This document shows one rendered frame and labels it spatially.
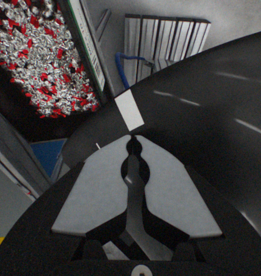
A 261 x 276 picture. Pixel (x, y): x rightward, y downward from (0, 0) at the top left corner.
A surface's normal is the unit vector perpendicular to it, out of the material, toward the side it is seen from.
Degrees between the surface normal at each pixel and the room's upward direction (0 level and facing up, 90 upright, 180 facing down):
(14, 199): 90
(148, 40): 0
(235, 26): 0
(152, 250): 41
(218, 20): 0
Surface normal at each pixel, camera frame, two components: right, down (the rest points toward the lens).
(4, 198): 0.06, -0.68
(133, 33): 0.00, 0.73
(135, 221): -0.55, 0.34
